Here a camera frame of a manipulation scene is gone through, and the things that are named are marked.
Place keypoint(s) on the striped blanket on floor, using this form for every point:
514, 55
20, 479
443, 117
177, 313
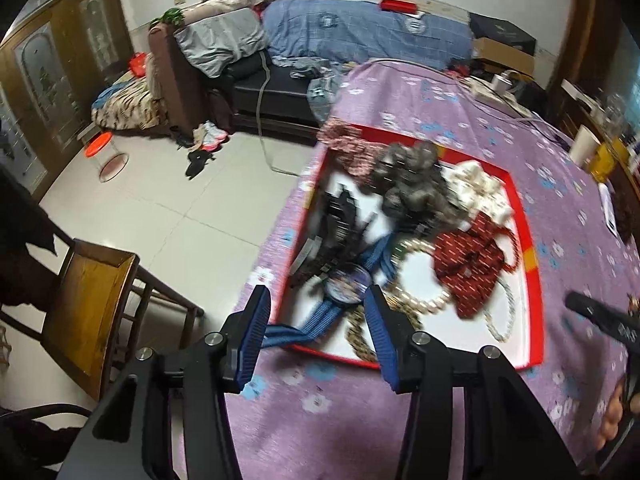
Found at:
128, 104

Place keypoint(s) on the dark red dotted scrunchie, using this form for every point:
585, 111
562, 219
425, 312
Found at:
468, 263

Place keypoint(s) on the blue strap cartoon watch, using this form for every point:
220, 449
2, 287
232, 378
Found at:
343, 290

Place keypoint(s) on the red tray white inside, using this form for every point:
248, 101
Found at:
524, 348

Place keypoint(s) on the brown hair wig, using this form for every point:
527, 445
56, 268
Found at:
623, 217

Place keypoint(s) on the white cherry print scrunchie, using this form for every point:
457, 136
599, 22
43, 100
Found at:
477, 191

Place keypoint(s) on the white phone charger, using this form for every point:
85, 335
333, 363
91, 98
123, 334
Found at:
500, 84

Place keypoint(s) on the black hair claw clip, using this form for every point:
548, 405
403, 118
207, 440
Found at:
334, 237

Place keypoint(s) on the pink checked scrunchie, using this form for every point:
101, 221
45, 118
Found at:
356, 155

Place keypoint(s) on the beige plastic cup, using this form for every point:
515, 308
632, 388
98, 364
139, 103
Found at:
585, 145

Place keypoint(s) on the brown armchair with clothes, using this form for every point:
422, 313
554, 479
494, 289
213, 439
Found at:
212, 61

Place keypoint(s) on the grey patterned scrunchie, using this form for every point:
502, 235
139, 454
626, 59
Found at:
414, 190

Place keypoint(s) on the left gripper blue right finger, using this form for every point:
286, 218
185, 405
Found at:
389, 331

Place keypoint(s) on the yellow jar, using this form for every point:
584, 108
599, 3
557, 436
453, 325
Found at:
604, 162

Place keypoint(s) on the wooden headboard shelf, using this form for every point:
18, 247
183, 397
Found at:
574, 108

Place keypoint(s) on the wooden wardrobe glass doors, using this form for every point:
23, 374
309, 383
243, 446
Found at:
56, 58

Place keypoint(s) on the wooden chair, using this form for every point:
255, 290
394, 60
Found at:
84, 290

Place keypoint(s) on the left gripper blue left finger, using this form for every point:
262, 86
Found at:
244, 331

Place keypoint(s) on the cardboard box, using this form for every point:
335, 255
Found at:
498, 54

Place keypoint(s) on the dark gift box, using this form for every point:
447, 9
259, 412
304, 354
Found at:
502, 31

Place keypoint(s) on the operator right hand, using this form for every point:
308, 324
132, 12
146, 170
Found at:
612, 416

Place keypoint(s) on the white power strip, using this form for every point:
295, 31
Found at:
481, 91

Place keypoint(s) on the blue plaid quilt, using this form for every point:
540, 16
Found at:
356, 31

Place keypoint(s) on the red flat case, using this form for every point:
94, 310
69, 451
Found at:
399, 6

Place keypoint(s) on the gold keychain with keys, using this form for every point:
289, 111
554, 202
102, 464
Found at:
633, 306

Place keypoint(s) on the red plastic stool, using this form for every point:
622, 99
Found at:
106, 156

